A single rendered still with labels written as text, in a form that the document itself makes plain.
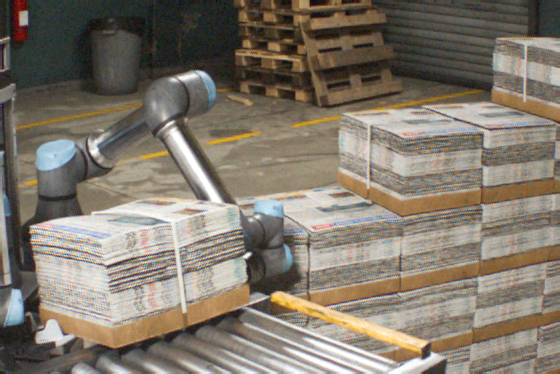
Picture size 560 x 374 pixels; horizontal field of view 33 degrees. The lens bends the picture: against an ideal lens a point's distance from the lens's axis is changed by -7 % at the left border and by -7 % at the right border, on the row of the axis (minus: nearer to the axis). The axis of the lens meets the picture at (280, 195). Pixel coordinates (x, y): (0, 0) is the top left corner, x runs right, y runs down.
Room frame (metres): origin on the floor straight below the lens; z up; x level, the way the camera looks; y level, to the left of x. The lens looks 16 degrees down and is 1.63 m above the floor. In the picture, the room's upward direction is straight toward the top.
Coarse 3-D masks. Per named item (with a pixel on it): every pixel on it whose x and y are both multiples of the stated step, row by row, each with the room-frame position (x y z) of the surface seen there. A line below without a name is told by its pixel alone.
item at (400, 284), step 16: (512, 256) 2.80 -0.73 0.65; (528, 256) 2.83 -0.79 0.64; (544, 256) 2.86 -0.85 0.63; (432, 272) 2.67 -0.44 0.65; (448, 272) 2.70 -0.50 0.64; (464, 272) 2.73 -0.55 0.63; (480, 272) 2.75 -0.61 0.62; (352, 288) 2.56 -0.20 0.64; (368, 288) 2.58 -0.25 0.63; (384, 288) 2.61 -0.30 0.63; (400, 288) 2.63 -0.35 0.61; (272, 304) 2.46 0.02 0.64; (320, 304) 2.52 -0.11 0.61; (528, 320) 2.84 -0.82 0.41; (464, 336) 2.73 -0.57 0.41; (480, 336) 2.76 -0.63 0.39; (496, 336) 2.79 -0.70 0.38; (400, 352) 2.63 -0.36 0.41; (432, 352) 2.68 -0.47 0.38
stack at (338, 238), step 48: (288, 192) 2.88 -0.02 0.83; (336, 192) 2.88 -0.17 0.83; (288, 240) 2.48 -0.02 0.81; (336, 240) 2.54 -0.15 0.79; (384, 240) 2.61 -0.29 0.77; (432, 240) 2.68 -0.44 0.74; (480, 240) 2.76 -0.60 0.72; (528, 240) 2.84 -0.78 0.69; (288, 288) 2.48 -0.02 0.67; (336, 288) 2.55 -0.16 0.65; (432, 288) 2.67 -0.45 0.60; (480, 288) 2.76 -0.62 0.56; (528, 288) 2.85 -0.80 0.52; (336, 336) 2.54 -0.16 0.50; (432, 336) 2.69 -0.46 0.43; (528, 336) 2.85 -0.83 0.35
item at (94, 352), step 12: (252, 300) 2.08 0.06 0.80; (264, 300) 2.09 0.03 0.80; (228, 312) 2.01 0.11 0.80; (264, 312) 2.09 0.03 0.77; (192, 324) 1.93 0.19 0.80; (156, 336) 1.86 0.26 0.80; (168, 336) 1.88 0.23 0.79; (84, 348) 1.78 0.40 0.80; (96, 348) 1.78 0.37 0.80; (108, 348) 1.79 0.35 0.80; (120, 348) 1.79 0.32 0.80; (144, 348) 1.84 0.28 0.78; (48, 360) 1.71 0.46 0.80; (60, 360) 1.72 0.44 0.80; (72, 360) 1.72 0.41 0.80; (84, 360) 1.72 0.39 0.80; (96, 360) 1.75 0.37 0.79; (12, 372) 1.65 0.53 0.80; (24, 372) 1.65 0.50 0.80; (36, 372) 1.65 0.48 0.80; (48, 372) 1.66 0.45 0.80; (60, 372) 1.68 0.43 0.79
